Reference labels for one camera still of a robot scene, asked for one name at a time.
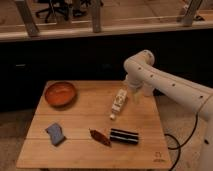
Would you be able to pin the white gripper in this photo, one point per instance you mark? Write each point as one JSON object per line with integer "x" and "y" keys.
{"x": 136, "y": 94}

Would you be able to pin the white plastic bottle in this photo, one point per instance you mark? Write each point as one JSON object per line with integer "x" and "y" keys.
{"x": 118, "y": 103}

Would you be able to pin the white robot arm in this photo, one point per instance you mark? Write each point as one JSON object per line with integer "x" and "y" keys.
{"x": 198, "y": 98}

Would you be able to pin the orange ceramic bowl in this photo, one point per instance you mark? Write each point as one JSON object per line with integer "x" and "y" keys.
{"x": 60, "y": 94}

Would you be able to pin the white plastic cup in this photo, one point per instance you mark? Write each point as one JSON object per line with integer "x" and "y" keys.
{"x": 148, "y": 90}

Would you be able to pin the black striped box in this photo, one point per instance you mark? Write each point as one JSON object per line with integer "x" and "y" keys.
{"x": 124, "y": 136}

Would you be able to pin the brown sausage toy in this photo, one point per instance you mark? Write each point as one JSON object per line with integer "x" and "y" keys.
{"x": 99, "y": 137}

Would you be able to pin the black office chair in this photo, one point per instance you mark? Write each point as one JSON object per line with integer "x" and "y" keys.
{"x": 54, "y": 6}

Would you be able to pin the grey metal post middle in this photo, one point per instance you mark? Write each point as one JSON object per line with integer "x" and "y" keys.
{"x": 95, "y": 13}

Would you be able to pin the grey metal post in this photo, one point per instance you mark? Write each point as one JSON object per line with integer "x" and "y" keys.
{"x": 193, "y": 6}
{"x": 27, "y": 18}
{"x": 95, "y": 13}

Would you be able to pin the grey metal post right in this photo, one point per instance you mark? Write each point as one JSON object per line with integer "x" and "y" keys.
{"x": 193, "y": 6}

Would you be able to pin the grey metal post left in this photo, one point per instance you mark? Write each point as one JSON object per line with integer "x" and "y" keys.
{"x": 27, "y": 18}

